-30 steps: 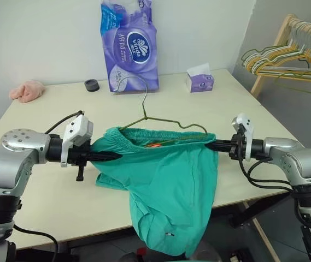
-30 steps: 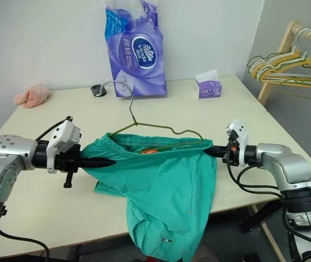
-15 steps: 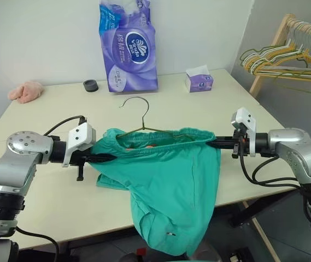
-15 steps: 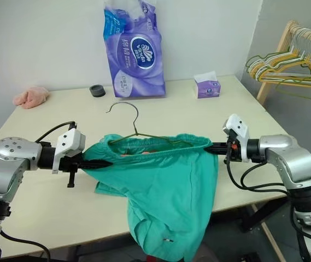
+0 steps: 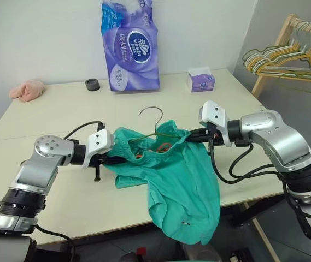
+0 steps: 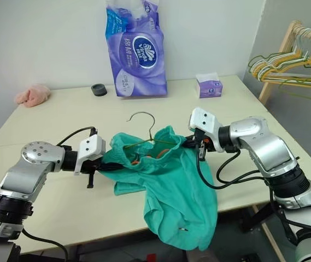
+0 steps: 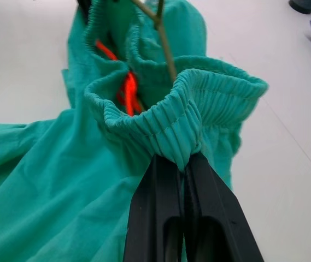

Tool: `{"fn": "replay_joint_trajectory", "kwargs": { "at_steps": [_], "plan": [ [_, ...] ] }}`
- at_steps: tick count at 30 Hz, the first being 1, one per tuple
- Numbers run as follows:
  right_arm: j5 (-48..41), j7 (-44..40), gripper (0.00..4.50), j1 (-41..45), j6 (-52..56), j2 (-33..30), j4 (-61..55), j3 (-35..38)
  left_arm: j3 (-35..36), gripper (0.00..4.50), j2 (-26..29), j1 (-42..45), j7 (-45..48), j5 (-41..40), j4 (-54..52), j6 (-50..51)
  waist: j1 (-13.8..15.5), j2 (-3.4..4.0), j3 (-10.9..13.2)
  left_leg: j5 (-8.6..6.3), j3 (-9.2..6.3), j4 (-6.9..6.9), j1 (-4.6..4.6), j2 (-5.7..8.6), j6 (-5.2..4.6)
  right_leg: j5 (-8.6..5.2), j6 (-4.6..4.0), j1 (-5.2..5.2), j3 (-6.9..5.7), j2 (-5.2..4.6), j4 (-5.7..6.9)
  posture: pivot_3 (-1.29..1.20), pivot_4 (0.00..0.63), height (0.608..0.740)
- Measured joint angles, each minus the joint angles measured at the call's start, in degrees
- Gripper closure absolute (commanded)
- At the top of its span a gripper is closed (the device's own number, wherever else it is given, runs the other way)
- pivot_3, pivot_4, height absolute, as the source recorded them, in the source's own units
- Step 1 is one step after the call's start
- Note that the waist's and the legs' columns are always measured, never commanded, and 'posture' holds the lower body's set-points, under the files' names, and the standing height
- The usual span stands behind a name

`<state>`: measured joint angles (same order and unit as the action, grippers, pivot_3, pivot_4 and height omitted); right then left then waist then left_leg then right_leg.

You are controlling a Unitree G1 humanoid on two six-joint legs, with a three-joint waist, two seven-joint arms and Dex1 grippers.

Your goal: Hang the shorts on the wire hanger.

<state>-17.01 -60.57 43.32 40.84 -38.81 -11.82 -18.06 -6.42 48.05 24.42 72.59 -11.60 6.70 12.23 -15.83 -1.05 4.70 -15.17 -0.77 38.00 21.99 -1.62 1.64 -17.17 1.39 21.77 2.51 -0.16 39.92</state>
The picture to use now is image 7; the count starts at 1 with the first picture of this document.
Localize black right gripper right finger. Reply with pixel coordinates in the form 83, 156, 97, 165
182, 151, 265, 262

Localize orange drawstring cord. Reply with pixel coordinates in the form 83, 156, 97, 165
95, 39, 145, 117

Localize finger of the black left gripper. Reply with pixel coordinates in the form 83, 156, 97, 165
76, 0, 93, 12

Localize dark round object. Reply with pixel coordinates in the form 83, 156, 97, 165
288, 0, 311, 14

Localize green shorts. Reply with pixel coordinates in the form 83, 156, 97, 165
0, 0, 270, 262

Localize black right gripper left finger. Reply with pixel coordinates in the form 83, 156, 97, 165
124, 154, 185, 262

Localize thin wire hanger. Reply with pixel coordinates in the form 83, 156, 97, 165
131, 0, 178, 82

